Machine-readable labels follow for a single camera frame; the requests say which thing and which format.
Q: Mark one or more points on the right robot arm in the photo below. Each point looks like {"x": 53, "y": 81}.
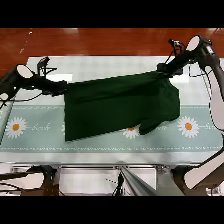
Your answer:
{"x": 213, "y": 76}

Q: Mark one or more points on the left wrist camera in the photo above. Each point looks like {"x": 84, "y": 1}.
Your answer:
{"x": 45, "y": 65}

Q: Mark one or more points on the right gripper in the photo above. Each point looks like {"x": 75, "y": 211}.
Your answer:
{"x": 168, "y": 69}

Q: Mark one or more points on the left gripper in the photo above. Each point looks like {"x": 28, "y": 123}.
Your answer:
{"x": 60, "y": 88}

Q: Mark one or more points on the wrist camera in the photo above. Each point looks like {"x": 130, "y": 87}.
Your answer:
{"x": 45, "y": 65}
{"x": 176, "y": 45}

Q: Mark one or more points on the silver frame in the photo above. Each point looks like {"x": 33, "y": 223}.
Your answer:
{"x": 140, "y": 181}

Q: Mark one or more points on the dark green T-shirt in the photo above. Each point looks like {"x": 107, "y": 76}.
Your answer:
{"x": 116, "y": 106}

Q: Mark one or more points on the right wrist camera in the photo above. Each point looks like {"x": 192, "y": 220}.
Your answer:
{"x": 176, "y": 45}

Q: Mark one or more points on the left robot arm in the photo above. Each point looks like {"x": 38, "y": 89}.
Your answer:
{"x": 20, "y": 78}

